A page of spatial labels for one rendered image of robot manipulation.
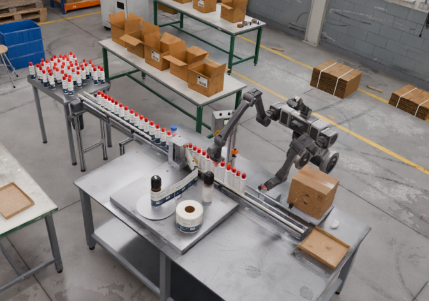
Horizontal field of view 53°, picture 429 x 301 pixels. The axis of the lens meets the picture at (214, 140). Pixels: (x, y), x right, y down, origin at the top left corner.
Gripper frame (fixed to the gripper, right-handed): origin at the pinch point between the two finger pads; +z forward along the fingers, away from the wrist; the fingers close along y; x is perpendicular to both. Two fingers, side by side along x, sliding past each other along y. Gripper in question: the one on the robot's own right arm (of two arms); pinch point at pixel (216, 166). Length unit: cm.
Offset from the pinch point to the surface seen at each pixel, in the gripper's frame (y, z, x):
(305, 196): 60, 17, 41
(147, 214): -21, 32, -51
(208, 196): 3.8, 21.8, -10.6
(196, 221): 16.1, 22.5, -37.4
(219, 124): -16.5, -22.0, 20.2
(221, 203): 10.5, 31.6, -0.6
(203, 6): -325, 16, 354
